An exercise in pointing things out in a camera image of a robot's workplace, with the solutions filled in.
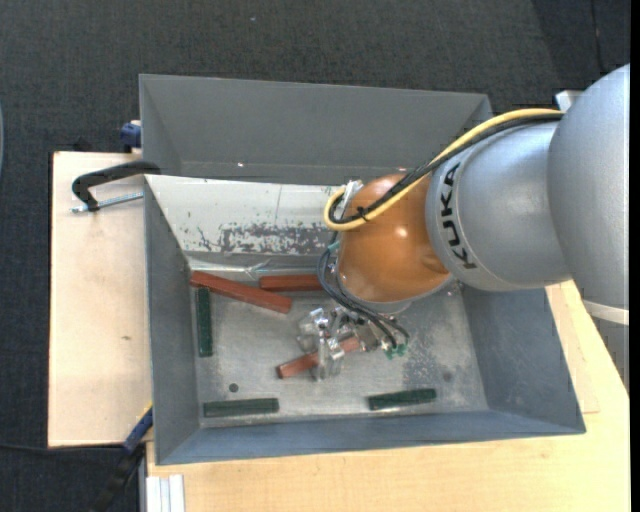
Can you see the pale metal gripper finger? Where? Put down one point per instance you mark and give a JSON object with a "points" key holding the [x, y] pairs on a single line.
{"points": [[330, 357], [314, 326]]}

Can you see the red-brown block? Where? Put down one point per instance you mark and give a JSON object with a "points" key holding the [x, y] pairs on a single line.
{"points": [[296, 366], [290, 282], [240, 291]]}

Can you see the dark green flat block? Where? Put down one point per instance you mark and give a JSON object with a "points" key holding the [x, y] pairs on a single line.
{"points": [[402, 399], [204, 322], [241, 407]]}

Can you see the grey metal bin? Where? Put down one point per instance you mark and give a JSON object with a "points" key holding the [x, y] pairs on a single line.
{"points": [[240, 130]]}

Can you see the pale wood flat board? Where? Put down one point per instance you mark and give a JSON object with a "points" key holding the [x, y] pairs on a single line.
{"points": [[97, 310]]}

